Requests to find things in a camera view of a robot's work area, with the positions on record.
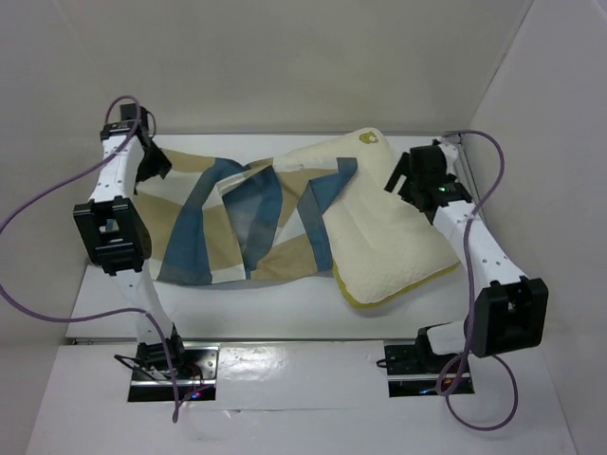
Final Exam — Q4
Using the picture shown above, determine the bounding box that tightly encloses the blue beige patchwork pillowcase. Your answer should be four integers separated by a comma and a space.
134, 151, 358, 286

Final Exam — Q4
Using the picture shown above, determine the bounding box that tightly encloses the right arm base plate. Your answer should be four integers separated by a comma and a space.
376, 344, 454, 398

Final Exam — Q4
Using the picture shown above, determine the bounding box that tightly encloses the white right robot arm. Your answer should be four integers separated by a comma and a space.
385, 139, 549, 372

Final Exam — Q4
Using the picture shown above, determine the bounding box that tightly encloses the aluminium rail front edge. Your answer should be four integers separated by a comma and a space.
65, 337, 415, 345

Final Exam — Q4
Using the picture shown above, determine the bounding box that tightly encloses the aluminium rail right side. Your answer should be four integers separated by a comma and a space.
446, 131, 482, 203

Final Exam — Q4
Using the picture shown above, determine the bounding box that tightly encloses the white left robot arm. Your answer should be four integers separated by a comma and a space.
73, 100, 187, 378

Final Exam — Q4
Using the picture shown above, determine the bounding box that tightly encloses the cream and yellow pillow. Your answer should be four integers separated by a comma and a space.
279, 128, 459, 308

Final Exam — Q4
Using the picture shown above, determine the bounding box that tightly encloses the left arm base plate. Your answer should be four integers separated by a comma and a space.
114, 343, 219, 403

